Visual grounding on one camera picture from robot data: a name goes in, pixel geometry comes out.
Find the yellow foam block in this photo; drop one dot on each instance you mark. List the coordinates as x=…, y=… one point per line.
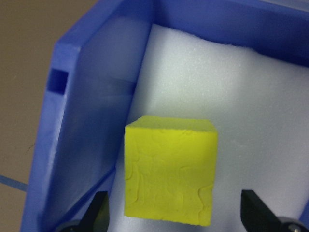
x=169, y=174

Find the blue plastic bin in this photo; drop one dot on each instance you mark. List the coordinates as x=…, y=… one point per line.
x=72, y=120

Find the white foam sheet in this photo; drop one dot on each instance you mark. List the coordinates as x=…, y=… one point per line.
x=205, y=84

